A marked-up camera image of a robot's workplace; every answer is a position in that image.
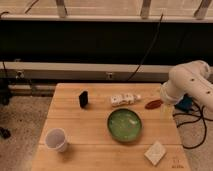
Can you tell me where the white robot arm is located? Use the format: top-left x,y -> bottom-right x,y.
160,60 -> 213,112

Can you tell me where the black eraser block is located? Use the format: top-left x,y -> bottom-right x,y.
79,91 -> 88,108

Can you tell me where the white plastic bottle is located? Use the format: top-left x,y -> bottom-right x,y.
110,93 -> 141,107

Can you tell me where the green round bowl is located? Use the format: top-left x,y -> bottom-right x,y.
107,108 -> 142,143

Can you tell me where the red brown oblong object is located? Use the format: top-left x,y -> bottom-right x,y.
145,99 -> 162,110

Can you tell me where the white plastic cup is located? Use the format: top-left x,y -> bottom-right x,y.
44,128 -> 68,152

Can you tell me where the blue box on floor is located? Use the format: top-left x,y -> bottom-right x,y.
175,95 -> 192,112

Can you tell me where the black object on floor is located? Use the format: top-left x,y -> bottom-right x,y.
0,127 -> 11,139

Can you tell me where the black hanging cable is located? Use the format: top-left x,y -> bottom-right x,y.
125,13 -> 165,83

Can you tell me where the black floor cable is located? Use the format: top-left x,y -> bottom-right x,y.
173,99 -> 213,150

